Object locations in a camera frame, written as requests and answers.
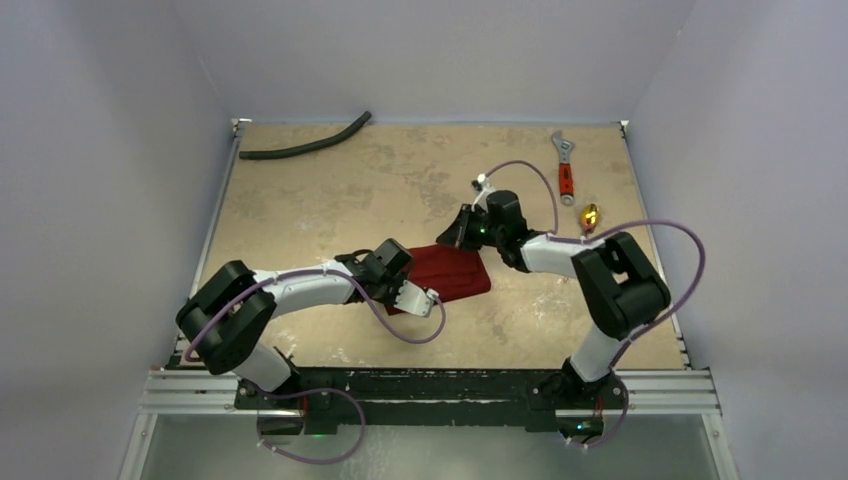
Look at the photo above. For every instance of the adjustable wrench red handle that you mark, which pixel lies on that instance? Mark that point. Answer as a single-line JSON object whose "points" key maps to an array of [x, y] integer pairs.
{"points": [[565, 176]]}

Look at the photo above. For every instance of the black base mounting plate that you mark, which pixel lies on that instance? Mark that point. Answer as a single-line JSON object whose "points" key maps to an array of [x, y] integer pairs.
{"points": [[537, 400]]}

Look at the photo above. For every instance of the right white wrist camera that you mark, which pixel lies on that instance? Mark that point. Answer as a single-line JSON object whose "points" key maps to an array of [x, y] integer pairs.
{"points": [[483, 188]]}

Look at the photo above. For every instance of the black foam tube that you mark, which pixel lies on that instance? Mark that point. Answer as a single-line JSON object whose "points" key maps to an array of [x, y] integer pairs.
{"points": [[314, 146]]}

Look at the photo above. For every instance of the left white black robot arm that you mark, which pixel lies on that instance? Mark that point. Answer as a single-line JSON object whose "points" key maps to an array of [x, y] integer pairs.
{"points": [[225, 319]]}

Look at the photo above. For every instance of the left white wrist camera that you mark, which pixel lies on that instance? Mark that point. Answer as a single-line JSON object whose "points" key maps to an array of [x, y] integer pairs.
{"points": [[415, 300]]}

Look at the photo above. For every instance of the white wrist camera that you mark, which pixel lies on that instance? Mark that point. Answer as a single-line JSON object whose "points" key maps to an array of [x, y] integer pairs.
{"points": [[415, 300], [483, 188]]}

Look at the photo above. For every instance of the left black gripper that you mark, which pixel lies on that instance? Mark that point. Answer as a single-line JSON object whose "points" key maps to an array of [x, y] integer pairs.
{"points": [[391, 299]]}

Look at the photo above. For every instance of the dark red cloth napkin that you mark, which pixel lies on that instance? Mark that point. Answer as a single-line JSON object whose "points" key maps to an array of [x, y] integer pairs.
{"points": [[454, 274]]}

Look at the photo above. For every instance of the aluminium rail frame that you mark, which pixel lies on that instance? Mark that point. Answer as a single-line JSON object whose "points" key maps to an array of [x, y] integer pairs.
{"points": [[407, 182]]}

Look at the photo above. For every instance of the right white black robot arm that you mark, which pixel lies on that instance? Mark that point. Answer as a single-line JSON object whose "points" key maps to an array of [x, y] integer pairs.
{"points": [[621, 288]]}

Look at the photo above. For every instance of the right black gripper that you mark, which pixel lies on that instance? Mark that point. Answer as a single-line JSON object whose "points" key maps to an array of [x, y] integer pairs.
{"points": [[460, 229]]}

